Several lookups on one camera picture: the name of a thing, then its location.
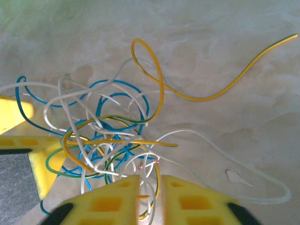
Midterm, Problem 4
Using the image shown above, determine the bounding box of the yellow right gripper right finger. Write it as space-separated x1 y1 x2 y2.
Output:
161 175 261 225

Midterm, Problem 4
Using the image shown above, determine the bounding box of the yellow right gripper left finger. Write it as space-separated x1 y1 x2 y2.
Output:
44 175 141 225

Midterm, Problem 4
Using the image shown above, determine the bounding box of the blue wire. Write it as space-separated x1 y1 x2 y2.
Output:
60 92 158 190
15 75 71 141
24 79 150 141

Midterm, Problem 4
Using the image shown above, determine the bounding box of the long white wire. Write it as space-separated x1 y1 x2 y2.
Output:
150 129 293 205

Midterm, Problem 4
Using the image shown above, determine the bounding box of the long yellow-green wire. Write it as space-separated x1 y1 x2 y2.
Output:
62 33 299 173

